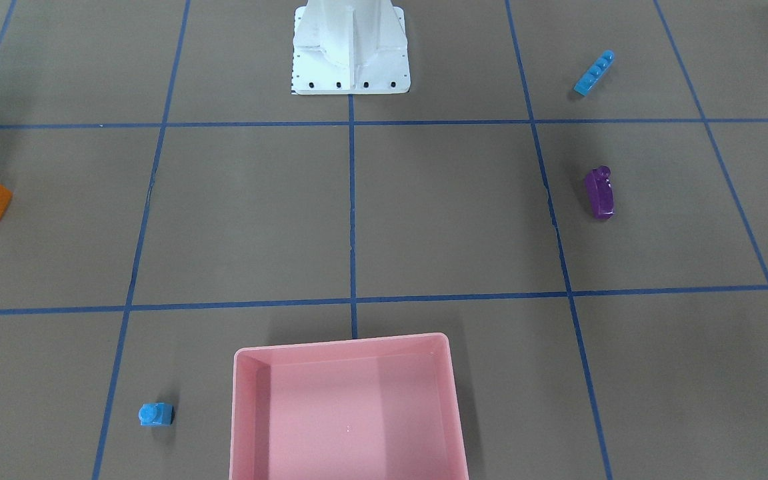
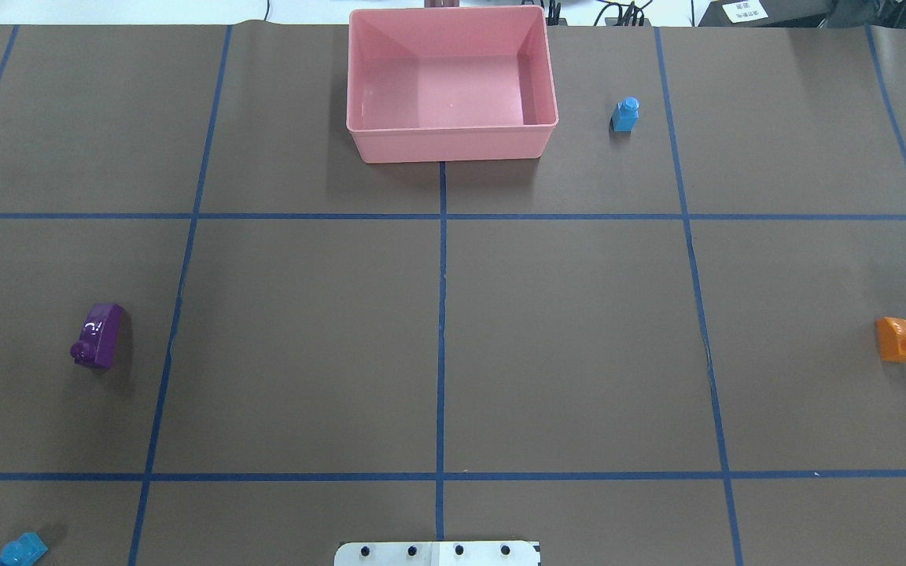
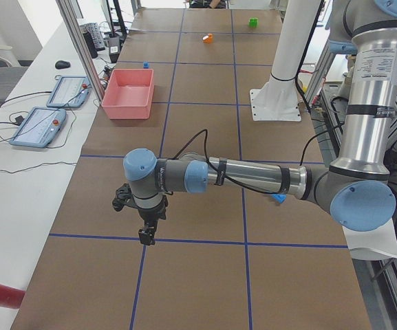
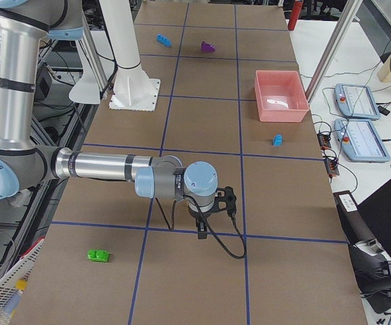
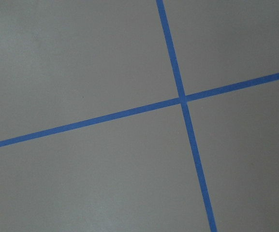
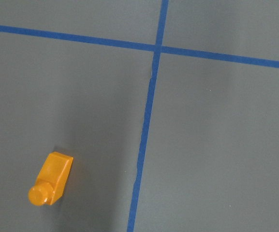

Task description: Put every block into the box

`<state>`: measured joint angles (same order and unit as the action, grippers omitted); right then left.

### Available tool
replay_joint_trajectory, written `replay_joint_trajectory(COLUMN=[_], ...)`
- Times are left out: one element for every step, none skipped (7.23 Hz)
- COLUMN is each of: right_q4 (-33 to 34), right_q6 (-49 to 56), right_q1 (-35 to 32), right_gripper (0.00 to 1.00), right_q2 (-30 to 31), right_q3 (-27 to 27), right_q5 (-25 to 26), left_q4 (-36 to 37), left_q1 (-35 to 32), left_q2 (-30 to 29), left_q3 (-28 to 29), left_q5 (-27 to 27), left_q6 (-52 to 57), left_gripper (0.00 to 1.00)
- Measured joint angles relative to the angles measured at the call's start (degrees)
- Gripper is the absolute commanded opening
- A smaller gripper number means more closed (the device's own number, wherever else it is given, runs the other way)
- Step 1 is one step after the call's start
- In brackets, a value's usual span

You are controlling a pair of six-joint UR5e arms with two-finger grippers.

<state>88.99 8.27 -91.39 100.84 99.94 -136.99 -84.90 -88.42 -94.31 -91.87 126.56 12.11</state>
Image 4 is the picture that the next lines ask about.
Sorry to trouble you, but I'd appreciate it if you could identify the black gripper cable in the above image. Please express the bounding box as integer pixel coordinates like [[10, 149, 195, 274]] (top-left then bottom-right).
[[154, 194, 247, 260]]

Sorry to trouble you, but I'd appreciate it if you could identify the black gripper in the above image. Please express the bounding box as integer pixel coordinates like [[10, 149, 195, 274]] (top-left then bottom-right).
[[188, 205, 213, 240]]

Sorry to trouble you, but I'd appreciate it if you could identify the small blue block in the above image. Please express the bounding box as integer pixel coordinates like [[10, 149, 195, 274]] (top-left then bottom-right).
[[272, 134, 283, 147]]

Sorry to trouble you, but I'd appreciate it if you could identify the long blue block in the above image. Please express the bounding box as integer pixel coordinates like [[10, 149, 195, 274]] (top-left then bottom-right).
[[156, 34, 172, 47]]

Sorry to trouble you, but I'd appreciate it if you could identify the white plastic basket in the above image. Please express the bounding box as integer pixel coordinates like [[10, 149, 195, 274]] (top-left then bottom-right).
[[0, 236, 45, 324]]

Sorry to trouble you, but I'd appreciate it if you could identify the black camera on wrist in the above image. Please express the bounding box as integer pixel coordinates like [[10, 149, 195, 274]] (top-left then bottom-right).
[[214, 186, 236, 217]]

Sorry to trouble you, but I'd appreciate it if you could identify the white camera stand pillar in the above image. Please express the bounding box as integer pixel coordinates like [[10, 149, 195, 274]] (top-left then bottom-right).
[[69, 1, 161, 111]]

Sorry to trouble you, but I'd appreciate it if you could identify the teach pendant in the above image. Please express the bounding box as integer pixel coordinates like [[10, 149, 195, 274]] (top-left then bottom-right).
[[334, 118, 390, 163], [334, 83, 380, 121]]

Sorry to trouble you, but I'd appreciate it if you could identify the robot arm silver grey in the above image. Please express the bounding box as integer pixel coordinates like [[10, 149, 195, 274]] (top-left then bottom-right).
[[0, 1, 219, 239]]

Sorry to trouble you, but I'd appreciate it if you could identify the upper teach pendant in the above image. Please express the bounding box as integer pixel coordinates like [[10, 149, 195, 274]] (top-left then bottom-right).
[[334, 83, 380, 121]]

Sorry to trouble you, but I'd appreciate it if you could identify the pink plastic box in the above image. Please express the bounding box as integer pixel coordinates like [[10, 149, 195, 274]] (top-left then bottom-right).
[[254, 70, 310, 123]]

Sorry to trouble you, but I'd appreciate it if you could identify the aluminium frame post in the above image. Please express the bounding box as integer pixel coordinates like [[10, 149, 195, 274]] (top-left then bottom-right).
[[305, 0, 363, 104]]

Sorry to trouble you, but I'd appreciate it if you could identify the lower teach pendant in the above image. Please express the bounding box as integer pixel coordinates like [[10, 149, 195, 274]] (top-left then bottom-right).
[[334, 118, 390, 163]]

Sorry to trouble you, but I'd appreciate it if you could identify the black laptop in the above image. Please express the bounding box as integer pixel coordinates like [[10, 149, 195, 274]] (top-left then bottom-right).
[[349, 179, 391, 313]]

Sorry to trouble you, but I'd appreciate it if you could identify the green block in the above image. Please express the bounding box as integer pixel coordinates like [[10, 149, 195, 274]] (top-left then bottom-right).
[[87, 249, 110, 263]]

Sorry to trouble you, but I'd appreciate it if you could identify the orange black connector strip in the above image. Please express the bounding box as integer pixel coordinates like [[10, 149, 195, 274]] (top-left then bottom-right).
[[317, 132, 339, 179]]

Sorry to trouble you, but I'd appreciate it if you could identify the red bottle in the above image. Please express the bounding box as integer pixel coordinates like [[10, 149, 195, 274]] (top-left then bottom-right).
[[287, 0, 303, 31]]

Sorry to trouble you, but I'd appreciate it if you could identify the purple block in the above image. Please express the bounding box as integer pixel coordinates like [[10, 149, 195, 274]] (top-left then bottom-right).
[[201, 41, 215, 53]]

